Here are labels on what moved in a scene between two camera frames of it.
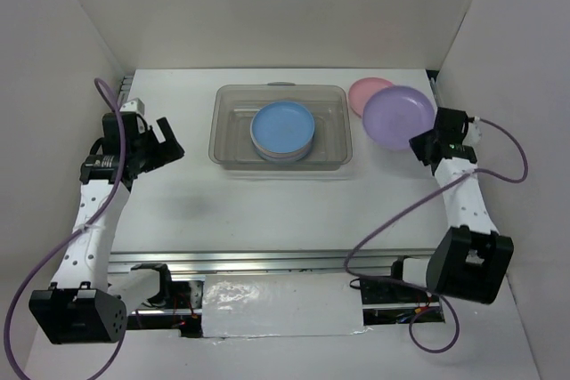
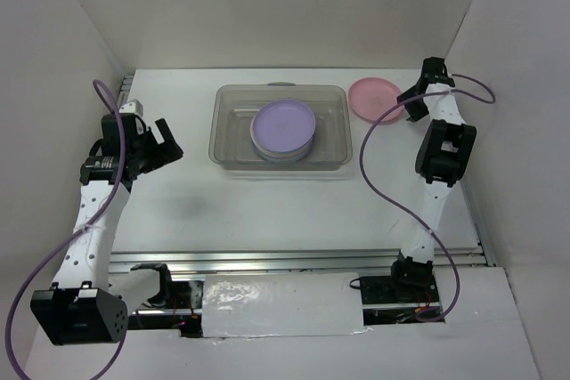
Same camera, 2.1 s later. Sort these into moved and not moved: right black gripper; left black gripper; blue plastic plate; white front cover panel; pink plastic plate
Moved: right black gripper
Not moved: left black gripper; white front cover panel; blue plastic plate; pink plastic plate
